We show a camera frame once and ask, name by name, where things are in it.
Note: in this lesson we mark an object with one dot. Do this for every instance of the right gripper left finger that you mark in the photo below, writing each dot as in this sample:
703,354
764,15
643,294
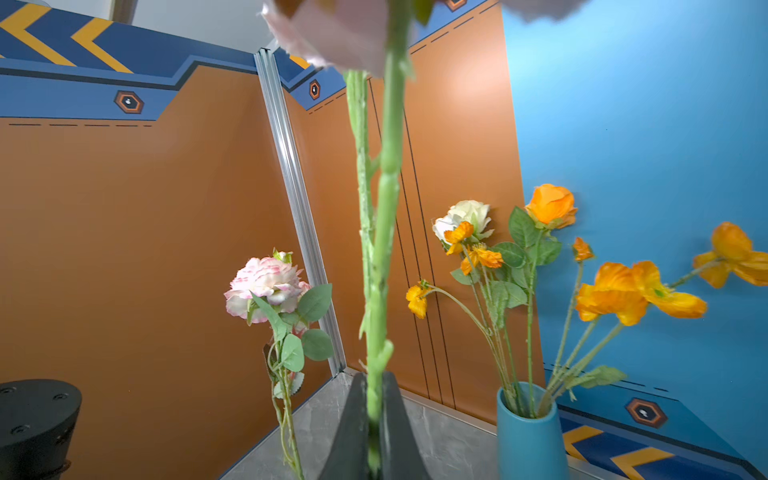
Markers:
348,456

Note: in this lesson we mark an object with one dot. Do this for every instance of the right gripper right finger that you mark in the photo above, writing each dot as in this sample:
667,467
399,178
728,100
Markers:
400,456

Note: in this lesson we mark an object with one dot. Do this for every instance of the teal ceramic vase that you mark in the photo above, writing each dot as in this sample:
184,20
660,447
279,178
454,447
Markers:
530,441

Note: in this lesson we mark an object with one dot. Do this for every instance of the pink carnation flower stem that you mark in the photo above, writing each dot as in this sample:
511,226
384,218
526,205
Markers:
271,290

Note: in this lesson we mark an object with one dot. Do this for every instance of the white cream rose stem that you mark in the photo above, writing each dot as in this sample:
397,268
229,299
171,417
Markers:
465,216

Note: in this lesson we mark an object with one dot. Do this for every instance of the orange poppy flower stem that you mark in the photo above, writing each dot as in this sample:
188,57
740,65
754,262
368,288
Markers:
620,296

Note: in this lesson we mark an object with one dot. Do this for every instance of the orange rose flower stem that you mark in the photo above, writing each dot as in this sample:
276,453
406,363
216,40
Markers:
531,246

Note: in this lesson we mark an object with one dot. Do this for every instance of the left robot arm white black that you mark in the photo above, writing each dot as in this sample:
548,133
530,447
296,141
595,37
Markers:
38,419

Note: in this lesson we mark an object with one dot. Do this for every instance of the left aluminium corner post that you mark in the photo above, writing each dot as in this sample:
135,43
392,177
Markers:
290,165

